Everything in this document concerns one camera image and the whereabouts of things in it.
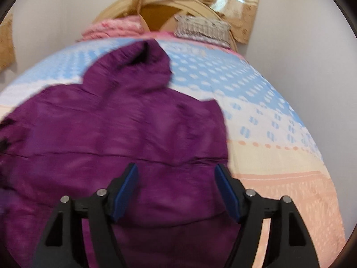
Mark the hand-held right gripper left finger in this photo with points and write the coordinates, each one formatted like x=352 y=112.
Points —
x=127 y=192

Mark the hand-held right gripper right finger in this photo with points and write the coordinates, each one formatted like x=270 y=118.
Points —
x=227 y=192

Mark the purple puffer jacket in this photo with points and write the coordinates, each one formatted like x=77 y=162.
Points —
x=125 y=117

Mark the blue and peach patterned bedspread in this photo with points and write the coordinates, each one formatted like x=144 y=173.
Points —
x=265 y=117

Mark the pink folded quilt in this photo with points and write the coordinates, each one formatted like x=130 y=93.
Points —
x=111 y=28

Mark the striped pillow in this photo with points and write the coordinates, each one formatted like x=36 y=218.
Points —
x=200 y=28

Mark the beige patterned curtain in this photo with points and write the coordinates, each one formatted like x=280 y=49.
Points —
x=239 y=14
x=5 y=42

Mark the round wooden headboard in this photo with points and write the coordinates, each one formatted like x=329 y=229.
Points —
x=156 y=15

